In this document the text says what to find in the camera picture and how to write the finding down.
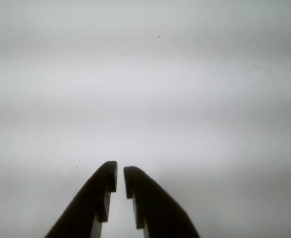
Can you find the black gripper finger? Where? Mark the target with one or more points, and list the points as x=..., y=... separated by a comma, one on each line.
x=155, y=205
x=91, y=198

